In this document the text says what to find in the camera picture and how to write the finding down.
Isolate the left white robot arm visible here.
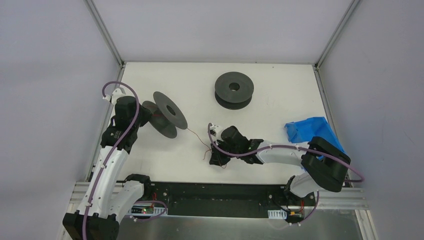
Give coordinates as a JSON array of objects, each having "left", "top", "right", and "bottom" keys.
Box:
[{"left": 62, "top": 95, "right": 153, "bottom": 240}]

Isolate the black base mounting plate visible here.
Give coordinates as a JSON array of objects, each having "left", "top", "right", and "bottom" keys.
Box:
[{"left": 130, "top": 181, "right": 316, "bottom": 219}]

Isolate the thin red wire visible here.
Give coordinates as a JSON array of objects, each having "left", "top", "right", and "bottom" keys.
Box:
[{"left": 152, "top": 112, "right": 228, "bottom": 169}]

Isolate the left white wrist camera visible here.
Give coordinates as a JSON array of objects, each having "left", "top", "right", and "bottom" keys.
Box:
[{"left": 102, "top": 87, "right": 127, "bottom": 105}]

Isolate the blue plastic bin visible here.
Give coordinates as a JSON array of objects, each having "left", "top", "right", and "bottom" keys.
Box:
[{"left": 284, "top": 116, "right": 345, "bottom": 153}]

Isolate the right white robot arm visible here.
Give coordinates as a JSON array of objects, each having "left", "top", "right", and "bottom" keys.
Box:
[{"left": 207, "top": 123, "right": 351, "bottom": 205}]

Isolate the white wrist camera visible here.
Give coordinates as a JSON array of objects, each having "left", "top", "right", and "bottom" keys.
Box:
[
  {"left": 209, "top": 124, "right": 225, "bottom": 141},
  {"left": 102, "top": 87, "right": 127, "bottom": 105}
]

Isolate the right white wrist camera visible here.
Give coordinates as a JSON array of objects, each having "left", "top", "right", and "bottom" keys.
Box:
[{"left": 209, "top": 124, "right": 225, "bottom": 141}]

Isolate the black cable spool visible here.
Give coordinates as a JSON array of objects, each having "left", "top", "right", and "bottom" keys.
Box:
[{"left": 214, "top": 71, "right": 254, "bottom": 110}]

